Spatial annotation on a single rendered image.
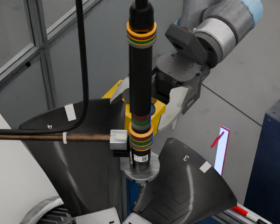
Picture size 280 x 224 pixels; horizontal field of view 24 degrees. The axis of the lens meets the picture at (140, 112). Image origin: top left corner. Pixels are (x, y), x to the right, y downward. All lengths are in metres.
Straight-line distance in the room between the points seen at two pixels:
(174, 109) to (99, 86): 1.49
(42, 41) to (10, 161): 0.66
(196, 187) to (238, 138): 1.59
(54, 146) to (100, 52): 1.10
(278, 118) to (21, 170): 0.77
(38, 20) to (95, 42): 0.39
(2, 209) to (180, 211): 0.40
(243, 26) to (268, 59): 2.26
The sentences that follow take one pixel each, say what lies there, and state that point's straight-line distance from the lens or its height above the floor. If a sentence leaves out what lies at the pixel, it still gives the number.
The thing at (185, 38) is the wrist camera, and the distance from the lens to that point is 1.03.
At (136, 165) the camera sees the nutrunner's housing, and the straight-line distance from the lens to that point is 1.19.
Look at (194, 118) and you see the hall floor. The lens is 3.14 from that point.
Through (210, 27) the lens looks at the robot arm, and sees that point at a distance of 1.15.
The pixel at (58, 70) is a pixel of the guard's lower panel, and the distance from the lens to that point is 2.22.
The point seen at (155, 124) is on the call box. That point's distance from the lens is 1.79.
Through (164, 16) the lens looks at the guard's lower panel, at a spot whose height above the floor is 0.61.
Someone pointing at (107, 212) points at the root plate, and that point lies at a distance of 1.35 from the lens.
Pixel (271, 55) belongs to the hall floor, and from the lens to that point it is 3.48.
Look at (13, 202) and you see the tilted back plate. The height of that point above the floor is 1.18.
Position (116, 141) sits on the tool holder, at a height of 1.53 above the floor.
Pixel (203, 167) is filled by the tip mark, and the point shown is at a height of 1.16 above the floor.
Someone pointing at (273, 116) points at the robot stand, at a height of 1.00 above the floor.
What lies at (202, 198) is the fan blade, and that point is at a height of 1.16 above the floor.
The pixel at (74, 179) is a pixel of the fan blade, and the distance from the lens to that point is 1.35.
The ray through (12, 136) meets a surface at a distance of 1.17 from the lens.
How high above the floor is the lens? 2.44
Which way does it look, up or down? 51 degrees down
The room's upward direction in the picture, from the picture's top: straight up
